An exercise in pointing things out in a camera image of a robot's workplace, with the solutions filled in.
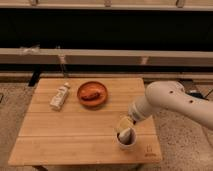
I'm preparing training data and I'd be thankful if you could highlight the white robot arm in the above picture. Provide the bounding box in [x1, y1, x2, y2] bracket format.
[116, 81, 213, 133]

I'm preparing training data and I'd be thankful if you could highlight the brown sausage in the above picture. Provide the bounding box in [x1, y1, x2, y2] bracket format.
[81, 92, 100, 101]

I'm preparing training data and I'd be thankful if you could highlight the orange plate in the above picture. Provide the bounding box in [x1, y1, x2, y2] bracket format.
[77, 81, 108, 107]

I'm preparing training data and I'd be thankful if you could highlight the wooden table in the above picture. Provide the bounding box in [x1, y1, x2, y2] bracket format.
[8, 78, 162, 166]

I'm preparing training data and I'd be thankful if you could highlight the white tube bottle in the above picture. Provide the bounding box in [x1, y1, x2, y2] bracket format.
[50, 82, 70, 110]

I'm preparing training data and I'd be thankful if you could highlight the black table leg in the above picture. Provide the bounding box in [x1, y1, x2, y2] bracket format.
[28, 70, 41, 87]

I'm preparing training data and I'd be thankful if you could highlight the grey wall rail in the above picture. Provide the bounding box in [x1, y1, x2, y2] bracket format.
[0, 48, 213, 67]

